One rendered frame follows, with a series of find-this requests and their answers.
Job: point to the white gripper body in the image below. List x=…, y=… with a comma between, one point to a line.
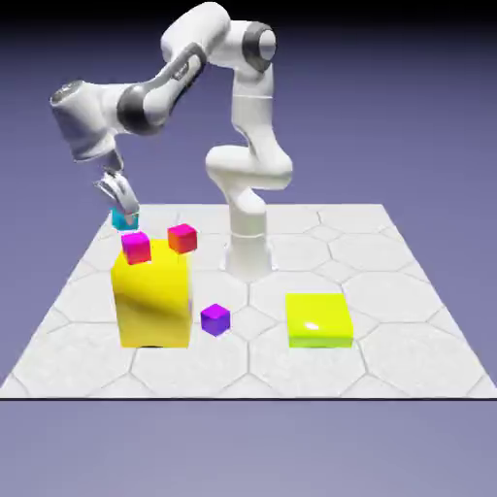
x=118, y=192

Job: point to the small cyan cube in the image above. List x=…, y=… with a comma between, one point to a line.
x=121, y=220

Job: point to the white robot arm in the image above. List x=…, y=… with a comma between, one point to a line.
x=254, y=128

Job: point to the small magenta cube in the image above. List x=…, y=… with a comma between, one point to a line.
x=136, y=247

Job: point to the small red cube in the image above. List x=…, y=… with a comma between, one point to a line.
x=182, y=238

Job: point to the small purple cube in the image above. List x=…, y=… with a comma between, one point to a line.
x=215, y=320

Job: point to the large yellow box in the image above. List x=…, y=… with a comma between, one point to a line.
x=153, y=301

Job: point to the large lime box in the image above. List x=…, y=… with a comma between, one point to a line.
x=318, y=318

